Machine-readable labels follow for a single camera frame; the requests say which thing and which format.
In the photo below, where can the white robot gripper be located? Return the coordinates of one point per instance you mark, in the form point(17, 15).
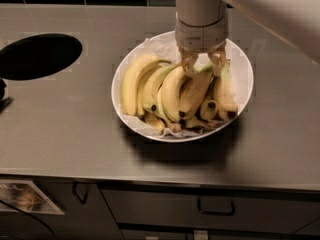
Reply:
point(201, 37)

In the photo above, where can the long-stemmed yellow banana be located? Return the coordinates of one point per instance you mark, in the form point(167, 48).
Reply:
point(195, 91)

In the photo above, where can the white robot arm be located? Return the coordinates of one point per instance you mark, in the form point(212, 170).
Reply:
point(296, 22)

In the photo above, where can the large middle yellow banana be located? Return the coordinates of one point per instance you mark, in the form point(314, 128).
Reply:
point(171, 92)

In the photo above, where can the rightmost yellow banana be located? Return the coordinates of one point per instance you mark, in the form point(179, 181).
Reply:
point(226, 106)

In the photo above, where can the short yellow banana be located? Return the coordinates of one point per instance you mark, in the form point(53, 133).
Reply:
point(208, 108)

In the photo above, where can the white oval bowl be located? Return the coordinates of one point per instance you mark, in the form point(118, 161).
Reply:
point(133, 55)

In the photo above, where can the bottom right hidden banana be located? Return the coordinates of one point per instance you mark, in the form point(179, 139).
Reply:
point(195, 123)

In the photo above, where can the hidden banana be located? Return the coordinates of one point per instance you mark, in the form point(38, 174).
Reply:
point(195, 123)
point(152, 120)

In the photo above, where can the leftmost yellow banana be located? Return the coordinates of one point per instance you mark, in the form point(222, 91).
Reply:
point(131, 78)

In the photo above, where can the bottom left hidden banana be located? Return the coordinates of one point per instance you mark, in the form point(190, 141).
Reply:
point(152, 120)

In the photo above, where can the white paper liner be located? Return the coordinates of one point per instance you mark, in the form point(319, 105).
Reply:
point(160, 47)

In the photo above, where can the grey drawer front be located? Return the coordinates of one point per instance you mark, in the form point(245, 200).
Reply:
point(180, 210)

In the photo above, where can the grey drawer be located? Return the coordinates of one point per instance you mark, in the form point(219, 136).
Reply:
point(208, 235)
point(180, 210)

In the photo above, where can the round black counter hole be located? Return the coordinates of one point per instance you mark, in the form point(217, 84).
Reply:
point(38, 56)

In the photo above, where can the lower grey drawer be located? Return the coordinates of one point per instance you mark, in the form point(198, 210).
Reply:
point(208, 235)

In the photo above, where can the grey cabinet door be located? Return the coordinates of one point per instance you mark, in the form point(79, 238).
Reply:
point(92, 221)

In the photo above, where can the dark object at left edge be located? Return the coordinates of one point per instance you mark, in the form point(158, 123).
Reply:
point(4, 102)

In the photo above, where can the printed label on cabinet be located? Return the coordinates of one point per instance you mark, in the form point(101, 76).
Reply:
point(27, 196)

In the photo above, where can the black drawer handle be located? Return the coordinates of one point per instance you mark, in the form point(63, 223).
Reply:
point(215, 206)

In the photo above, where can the black cabinet door handle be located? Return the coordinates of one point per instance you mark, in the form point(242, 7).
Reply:
point(80, 191)

